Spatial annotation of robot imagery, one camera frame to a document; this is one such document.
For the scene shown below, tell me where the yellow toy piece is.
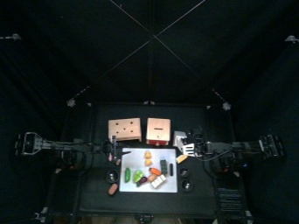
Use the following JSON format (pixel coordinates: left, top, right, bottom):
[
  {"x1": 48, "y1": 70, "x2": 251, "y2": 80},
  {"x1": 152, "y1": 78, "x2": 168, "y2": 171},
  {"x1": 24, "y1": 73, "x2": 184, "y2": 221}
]
[{"x1": 175, "y1": 154, "x2": 189, "y2": 165}]

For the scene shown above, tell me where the white cutting board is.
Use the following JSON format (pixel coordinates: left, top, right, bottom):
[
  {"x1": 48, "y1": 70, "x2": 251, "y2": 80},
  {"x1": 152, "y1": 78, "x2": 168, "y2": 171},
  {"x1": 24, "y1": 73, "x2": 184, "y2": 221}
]
[{"x1": 117, "y1": 147, "x2": 179, "y2": 193}]

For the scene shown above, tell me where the wooden box with round holes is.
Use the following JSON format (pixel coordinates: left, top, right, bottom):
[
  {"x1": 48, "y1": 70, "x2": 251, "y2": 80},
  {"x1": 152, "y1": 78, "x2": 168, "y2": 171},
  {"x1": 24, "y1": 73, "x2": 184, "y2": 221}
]
[{"x1": 107, "y1": 117, "x2": 143, "y2": 143}]

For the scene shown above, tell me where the green toy cucumber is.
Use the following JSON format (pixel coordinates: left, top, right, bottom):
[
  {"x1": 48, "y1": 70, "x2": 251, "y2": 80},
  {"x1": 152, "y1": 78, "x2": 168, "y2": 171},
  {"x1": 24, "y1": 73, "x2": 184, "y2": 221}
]
[{"x1": 124, "y1": 167, "x2": 132, "y2": 184}]

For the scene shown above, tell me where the green toy bell pepper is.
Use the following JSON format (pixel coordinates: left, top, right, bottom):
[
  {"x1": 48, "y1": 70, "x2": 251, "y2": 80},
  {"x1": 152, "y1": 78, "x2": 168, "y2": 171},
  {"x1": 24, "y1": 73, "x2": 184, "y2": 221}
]
[{"x1": 132, "y1": 170, "x2": 145, "y2": 184}]

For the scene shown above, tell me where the dark green sliced toy block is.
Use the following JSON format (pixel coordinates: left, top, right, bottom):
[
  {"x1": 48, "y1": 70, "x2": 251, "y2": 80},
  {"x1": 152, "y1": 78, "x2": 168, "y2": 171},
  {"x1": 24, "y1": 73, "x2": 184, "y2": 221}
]
[{"x1": 159, "y1": 159, "x2": 168, "y2": 176}]

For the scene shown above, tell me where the wooden box with red drawer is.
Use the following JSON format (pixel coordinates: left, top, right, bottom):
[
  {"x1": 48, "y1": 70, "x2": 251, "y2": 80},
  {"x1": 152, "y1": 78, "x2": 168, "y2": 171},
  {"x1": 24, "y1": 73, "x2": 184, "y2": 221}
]
[{"x1": 144, "y1": 117, "x2": 172, "y2": 146}]

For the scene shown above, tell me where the purple toy eggplant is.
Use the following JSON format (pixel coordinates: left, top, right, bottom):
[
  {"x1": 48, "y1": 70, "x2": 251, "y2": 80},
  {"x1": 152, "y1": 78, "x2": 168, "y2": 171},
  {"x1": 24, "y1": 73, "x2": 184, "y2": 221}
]
[{"x1": 135, "y1": 176, "x2": 148, "y2": 187}]

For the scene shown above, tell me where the reddish toy sausage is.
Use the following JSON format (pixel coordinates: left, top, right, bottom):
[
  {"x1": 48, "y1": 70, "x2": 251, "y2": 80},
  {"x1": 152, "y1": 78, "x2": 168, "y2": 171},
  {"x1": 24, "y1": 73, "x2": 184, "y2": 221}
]
[{"x1": 107, "y1": 183, "x2": 119, "y2": 196}]

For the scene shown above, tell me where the white sliced toy block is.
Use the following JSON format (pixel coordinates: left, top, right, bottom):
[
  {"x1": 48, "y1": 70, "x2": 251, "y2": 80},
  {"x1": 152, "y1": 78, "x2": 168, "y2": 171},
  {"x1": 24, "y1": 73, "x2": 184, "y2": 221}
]
[{"x1": 149, "y1": 174, "x2": 168, "y2": 189}]

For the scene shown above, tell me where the black panel with white print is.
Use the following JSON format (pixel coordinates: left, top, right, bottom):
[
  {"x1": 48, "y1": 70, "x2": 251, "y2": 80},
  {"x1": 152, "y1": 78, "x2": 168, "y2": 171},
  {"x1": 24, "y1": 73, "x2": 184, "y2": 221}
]
[{"x1": 216, "y1": 187, "x2": 245, "y2": 217}]

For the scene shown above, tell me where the black cable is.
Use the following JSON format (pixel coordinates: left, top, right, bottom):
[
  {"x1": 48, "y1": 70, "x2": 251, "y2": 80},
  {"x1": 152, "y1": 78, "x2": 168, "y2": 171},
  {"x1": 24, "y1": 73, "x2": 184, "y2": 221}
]
[{"x1": 192, "y1": 152, "x2": 227, "y2": 163}]

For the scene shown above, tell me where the table-level camera mount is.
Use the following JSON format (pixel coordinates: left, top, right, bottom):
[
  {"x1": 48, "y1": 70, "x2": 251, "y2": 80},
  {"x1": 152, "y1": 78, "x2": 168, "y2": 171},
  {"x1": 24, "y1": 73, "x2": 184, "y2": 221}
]
[{"x1": 135, "y1": 213, "x2": 155, "y2": 224}]

